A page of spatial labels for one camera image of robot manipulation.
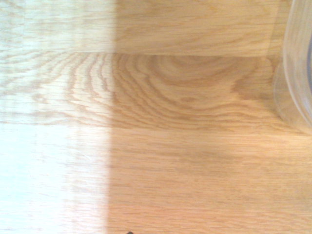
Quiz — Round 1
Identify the clear plastic container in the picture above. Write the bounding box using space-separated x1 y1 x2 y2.
273 0 312 135

